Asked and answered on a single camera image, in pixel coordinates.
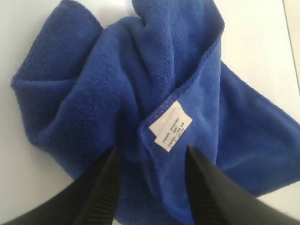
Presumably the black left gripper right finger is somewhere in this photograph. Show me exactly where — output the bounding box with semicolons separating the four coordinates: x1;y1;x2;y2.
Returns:
187;146;300;225

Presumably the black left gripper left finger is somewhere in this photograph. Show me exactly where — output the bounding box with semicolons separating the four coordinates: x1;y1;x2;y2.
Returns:
7;148;121;225

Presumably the blue microfiber towel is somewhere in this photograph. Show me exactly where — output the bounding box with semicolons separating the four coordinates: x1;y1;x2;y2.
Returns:
11;0;300;225

